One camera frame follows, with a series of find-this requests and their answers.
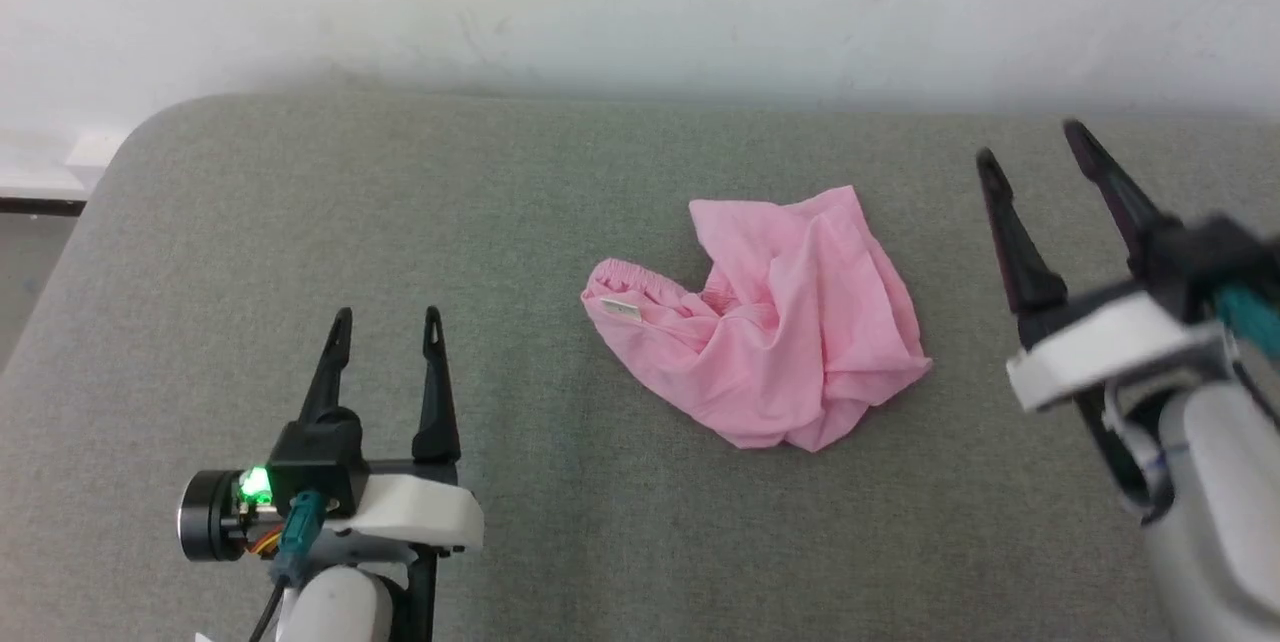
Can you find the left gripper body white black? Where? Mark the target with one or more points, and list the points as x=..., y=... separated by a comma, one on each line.
x=415, y=512

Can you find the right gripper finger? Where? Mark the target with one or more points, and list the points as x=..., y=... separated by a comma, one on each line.
x=1015, y=242
x=1115, y=187

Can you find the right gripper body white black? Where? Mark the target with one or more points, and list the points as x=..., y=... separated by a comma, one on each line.
x=1110, y=347

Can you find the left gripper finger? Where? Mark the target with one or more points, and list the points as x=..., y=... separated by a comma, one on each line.
x=436, y=402
x=325, y=372

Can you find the pink garment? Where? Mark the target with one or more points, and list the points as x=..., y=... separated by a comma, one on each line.
x=780, y=322

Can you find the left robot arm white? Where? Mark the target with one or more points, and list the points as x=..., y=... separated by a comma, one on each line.
x=340, y=607

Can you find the grey fabric sofa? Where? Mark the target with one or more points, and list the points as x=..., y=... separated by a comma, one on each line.
x=620, y=522

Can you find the left black wrist camera box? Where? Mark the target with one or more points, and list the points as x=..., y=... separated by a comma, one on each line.
x=315, y=457

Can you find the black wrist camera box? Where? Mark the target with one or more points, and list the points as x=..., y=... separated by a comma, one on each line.
x=315, y=457
x=1205, y=252

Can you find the right black wrist camera box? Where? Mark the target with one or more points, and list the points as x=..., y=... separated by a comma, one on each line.
x=1205, y=252

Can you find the white wall skirting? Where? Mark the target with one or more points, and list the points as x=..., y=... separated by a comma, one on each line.
x=50, y=162

